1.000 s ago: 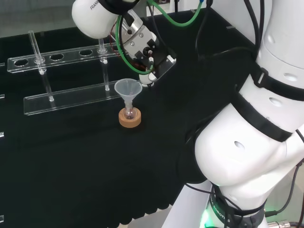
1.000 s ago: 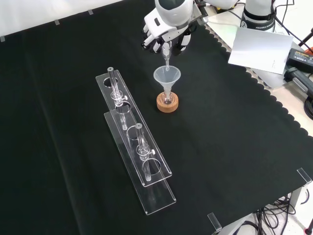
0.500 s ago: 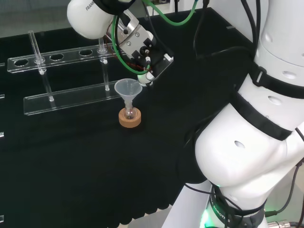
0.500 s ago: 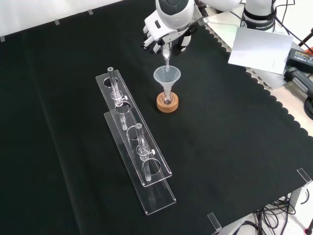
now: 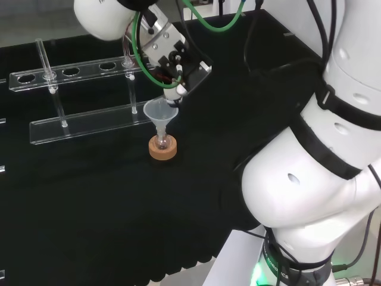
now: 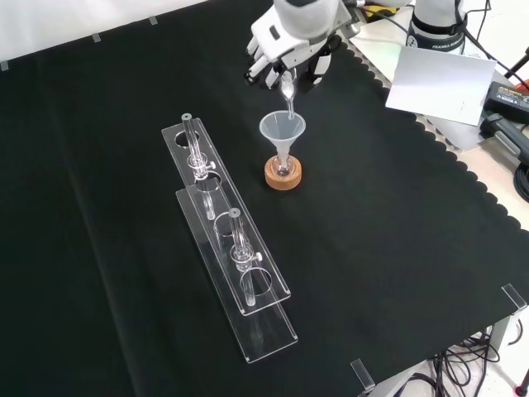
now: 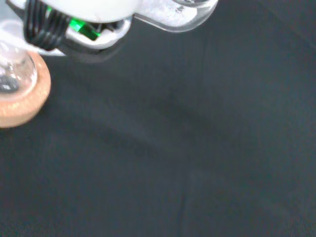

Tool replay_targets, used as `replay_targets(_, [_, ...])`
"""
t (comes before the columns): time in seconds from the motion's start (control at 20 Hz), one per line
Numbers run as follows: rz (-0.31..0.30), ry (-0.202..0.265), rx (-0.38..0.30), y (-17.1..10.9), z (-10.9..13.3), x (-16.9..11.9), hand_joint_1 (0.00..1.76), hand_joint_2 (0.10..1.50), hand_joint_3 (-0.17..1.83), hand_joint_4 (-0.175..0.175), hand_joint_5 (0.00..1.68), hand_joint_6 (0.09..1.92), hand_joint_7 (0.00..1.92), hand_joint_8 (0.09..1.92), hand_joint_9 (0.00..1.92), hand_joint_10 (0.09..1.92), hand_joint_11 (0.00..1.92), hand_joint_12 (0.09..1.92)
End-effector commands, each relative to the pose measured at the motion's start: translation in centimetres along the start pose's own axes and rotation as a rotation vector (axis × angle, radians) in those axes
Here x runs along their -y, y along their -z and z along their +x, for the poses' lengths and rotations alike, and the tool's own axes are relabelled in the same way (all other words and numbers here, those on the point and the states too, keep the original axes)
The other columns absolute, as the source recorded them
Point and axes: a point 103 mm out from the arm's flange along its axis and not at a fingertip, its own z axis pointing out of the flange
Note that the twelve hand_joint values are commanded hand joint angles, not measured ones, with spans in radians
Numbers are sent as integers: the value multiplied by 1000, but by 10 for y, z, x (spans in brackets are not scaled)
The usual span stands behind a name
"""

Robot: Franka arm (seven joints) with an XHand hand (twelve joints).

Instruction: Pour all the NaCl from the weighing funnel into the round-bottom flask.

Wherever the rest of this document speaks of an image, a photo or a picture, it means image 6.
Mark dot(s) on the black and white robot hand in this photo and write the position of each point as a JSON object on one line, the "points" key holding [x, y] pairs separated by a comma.
{"points": [[289, 45]]}

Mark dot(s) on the clear weighing funnel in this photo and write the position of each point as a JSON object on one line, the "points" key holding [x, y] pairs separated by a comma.
{"points": [[288, 89]]}

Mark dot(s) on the translucent plastic funnel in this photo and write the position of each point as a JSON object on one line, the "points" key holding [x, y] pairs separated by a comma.
{"points": [[281, 132]]}

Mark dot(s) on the small round-bottom glass flask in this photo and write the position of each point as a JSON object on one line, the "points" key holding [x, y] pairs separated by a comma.
{"points": [[283, 168]]}

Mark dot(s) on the clear acrylic funnel stand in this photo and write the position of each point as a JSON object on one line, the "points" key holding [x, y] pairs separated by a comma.
{"points": [[268, 331]]}

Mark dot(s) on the yellow stop button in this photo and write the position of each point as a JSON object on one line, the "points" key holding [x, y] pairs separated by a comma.
{"points": [[380, 10]]}

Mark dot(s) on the grey tape piece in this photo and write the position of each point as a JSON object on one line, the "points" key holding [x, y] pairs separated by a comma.
{"points": [[4, 66], [96, 38], [153, 21]]}

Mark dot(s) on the pale board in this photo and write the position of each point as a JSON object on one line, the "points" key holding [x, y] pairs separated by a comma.
{"points": [[438, 82]]}

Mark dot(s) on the black bench cloth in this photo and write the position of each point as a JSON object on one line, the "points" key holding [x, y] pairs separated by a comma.
{"points": [[372, 231]]}

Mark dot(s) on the black power adapter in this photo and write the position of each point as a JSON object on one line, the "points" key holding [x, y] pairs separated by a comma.
{"points": [[508, 97]]}

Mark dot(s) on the clear acrylic edge bracket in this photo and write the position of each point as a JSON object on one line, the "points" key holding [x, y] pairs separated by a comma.
{"points": [[514, 297], [363, 374]]}

